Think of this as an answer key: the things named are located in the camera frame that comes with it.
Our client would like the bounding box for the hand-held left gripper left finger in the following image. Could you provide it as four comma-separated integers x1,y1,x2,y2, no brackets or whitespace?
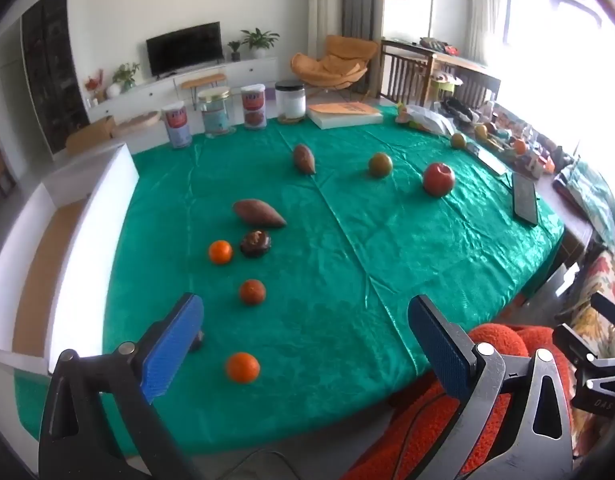
37,292,205,480

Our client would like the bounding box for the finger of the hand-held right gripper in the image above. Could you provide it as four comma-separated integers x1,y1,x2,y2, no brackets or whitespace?
591,292,615,333
553,325,598,366

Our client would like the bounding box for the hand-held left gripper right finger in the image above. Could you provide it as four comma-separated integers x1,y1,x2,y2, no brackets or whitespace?
407,295,573,480

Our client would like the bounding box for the dark orange tangerine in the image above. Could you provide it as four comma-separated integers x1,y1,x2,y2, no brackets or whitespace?
238,279,267,306

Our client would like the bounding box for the white cardboard box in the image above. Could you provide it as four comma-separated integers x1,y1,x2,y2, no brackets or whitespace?
0,142,140,376

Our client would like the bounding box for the sweet potato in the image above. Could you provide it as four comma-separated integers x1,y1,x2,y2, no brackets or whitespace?
292,143,317,176
232,199,288,229

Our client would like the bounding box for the red apple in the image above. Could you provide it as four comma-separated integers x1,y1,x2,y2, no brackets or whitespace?
422,162,456,197

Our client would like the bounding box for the brownish pear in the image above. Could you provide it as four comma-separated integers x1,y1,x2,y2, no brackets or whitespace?
368,152,393,178

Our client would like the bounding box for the floral cloth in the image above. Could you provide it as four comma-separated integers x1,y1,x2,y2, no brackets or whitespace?
562,250,615,456

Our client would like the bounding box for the green tablecloth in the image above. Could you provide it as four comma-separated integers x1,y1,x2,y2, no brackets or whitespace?
14,105,565,458

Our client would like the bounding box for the white flat box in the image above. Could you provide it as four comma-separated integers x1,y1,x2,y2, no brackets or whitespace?
466,141,512,177

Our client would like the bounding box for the white red-label can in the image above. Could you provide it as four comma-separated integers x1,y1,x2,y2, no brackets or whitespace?
161,101,192,149

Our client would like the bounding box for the brown cardboard box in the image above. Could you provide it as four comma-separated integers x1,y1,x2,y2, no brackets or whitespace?
66,116,115,156

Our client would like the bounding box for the round wooden board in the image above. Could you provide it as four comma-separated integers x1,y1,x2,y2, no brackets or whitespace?
112,111,160,136

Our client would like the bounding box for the crumpled plastic bag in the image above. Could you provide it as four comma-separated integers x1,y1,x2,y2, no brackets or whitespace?
397,104,471,136

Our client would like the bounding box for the glass jar gold lid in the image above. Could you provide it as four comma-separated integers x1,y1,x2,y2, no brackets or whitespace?
197,87,236,138

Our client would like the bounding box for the white book orange cover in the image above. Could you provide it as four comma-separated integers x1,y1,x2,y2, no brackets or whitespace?
307,102,384,130

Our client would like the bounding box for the red label tin can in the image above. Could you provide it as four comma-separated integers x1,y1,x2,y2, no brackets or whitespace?
240,84,267,131

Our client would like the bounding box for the white TV cabinet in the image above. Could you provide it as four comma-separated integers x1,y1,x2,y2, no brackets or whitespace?
87,56,279,123

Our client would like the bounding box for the wooden hairpin stool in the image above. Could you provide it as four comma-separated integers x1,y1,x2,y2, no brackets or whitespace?
174,73,228,111

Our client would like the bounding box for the white jar black lid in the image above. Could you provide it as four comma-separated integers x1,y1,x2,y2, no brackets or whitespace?
276,80,307,125

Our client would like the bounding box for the dark wooden railing furniture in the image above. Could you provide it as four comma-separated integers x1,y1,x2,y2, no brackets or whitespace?
378,39,501,111

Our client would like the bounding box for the green plant white vase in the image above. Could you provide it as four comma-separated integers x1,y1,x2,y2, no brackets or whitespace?
106,62,141,98

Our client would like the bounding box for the red flower arrangement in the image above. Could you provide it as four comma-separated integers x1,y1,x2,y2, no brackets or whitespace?
84,70,105,103

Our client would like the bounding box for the black television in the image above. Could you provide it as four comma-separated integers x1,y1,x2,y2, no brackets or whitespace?
146,22,223,79

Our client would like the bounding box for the black glass cabinet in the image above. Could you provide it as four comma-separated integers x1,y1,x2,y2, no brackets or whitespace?
21,0,90,153

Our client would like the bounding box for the orange lounge chair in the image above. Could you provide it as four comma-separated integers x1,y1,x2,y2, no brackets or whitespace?
290,35,379,95

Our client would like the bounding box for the large leafy potted plant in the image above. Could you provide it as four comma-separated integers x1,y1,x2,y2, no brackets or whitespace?
240,28,280,59

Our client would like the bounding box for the white curtain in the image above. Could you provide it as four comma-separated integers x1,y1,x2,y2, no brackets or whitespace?
462,0,511,68

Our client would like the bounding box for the grey curtain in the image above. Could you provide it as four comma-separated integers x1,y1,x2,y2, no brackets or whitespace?
342,0,385,41

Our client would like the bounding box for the white standing air conditioner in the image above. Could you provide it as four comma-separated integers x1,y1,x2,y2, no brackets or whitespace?
307,0,345,61

